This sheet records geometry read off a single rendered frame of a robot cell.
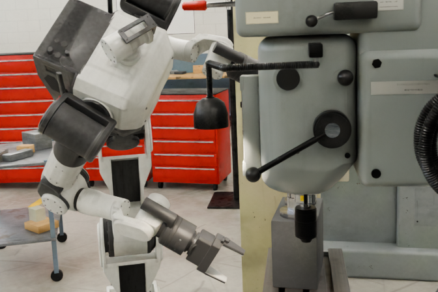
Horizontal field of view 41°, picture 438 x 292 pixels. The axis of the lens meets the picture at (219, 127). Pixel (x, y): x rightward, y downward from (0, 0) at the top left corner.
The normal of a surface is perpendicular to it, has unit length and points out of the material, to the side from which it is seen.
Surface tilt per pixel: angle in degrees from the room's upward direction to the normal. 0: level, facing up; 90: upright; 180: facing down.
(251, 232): 90
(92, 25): 57
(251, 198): 90
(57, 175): 122
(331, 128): 90
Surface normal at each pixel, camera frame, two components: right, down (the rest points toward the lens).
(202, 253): -0.22, 0.37
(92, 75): 0.15, -0.40
